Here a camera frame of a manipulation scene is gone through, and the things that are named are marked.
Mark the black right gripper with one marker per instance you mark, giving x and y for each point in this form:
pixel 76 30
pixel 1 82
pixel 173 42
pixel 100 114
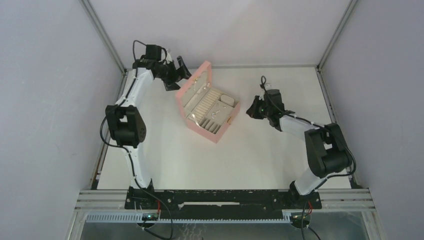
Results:
pixel 253 110

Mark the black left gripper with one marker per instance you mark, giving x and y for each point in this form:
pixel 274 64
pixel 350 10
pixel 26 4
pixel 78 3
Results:
pixel 181 73

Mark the pink jewelry box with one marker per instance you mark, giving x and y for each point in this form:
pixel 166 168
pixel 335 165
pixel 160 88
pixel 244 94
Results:
pixel 200 106

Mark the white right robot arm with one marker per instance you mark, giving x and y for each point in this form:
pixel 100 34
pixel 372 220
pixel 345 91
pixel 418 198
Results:
pixel 326 150

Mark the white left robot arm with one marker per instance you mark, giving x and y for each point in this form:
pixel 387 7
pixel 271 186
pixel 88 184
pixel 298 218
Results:
pixel 125 123

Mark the beige oval watch pillow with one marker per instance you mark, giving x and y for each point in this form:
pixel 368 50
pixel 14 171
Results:
pixel 228 100

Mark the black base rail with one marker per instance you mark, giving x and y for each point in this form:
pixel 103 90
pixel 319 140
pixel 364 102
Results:
pixel 278 199

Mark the white slotted cable duct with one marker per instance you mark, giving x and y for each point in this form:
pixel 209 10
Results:
pixel 132 217

